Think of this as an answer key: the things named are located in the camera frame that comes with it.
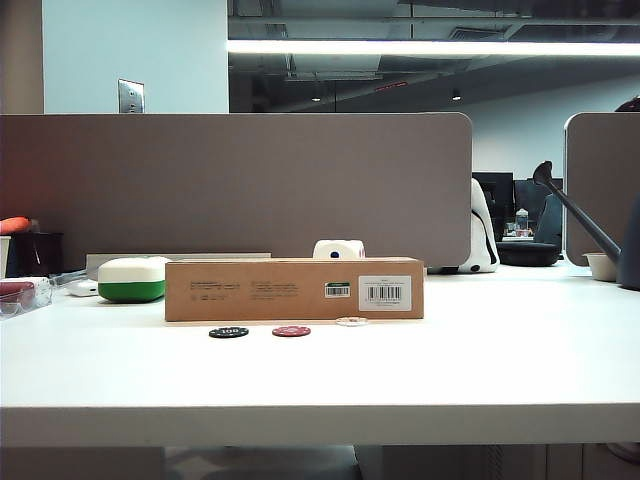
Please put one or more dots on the black poker chip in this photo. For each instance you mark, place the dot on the black poker chip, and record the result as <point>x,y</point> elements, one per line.
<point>230,331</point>

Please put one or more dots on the grey-blue office chair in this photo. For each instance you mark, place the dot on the grey-blue office chair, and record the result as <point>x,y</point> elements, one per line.
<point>550,220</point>

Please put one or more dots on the metal wall outlet plate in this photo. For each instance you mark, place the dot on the metal wall outlet plate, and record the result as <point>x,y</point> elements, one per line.
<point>131,96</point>

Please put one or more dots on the white cup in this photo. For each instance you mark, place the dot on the white cup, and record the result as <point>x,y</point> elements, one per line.
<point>4,255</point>

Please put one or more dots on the white and green container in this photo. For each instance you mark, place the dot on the white and green container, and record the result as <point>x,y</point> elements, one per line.
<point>130,292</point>

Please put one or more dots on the white poker chip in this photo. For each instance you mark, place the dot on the white poker chip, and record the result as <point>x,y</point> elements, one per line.
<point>349,321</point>

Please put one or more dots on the small white bowl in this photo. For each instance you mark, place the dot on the small white bowl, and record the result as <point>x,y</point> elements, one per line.
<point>602,267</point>

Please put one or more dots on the narrow brown desk partition panel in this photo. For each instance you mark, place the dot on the narrow brown desk partition panel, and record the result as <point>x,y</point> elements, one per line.
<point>600,175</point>

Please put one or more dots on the black round cushion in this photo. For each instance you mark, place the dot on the black round cushion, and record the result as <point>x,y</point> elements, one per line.
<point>527,252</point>

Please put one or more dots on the dark cup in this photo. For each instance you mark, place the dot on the dark cup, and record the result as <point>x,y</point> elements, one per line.
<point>40,255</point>

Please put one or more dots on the red poker chip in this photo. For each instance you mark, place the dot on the red poker chip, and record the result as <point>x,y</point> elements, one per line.
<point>291,330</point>

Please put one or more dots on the dark grey watering can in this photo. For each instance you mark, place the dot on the dark grey watering can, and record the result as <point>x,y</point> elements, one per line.
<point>631,250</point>

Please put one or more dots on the orange rounded item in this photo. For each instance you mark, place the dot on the orange rounded item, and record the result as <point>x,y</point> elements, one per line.
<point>15,225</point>

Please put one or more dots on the long brown cardboard box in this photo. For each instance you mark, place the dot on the long brown cardboard box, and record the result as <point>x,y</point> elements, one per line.
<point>250,295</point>

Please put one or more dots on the small clear bottle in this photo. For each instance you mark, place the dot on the small clear bottle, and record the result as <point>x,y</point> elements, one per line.
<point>523,220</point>

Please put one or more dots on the small white case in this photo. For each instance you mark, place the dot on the small white case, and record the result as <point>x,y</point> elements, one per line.
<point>82,288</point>

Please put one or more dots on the dark computer monitor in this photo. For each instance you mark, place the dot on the dark computer monitor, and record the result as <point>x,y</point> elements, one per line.
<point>502,200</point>
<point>527,195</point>

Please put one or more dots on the dark rounded item red trim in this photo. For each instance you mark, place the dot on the dark rounded item red trim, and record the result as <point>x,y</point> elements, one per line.
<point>631,105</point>

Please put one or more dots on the wide brown desk partition panel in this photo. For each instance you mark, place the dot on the wide brown desk partition panel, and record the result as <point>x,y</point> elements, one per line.
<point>250,190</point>

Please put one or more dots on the clear plastic box red contents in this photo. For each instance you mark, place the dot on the clear plastic box red contents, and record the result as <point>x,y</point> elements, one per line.
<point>25,297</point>

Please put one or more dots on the long ceiling light strip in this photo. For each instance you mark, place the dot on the long ceiling light strip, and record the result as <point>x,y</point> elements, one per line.
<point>400,47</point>

